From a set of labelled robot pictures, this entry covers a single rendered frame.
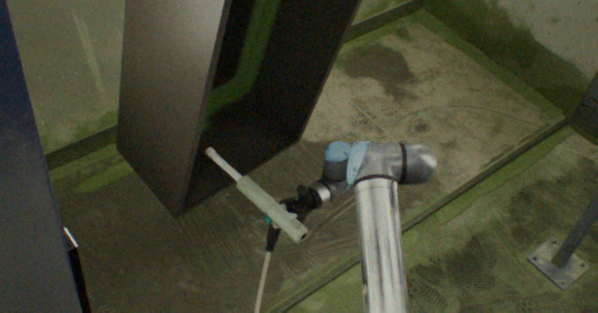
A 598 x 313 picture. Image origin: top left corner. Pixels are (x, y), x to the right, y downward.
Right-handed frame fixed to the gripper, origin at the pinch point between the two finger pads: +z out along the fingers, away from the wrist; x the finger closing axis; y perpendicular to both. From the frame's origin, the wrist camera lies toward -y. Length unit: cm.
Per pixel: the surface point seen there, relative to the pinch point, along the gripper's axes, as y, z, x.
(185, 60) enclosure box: -65, 29, 22
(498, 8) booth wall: -6, -200, 29
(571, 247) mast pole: 20, -108, -75
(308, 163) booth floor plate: 42, -68, 34
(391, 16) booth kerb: 24, -182, 79
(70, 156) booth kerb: 49, 12, 102
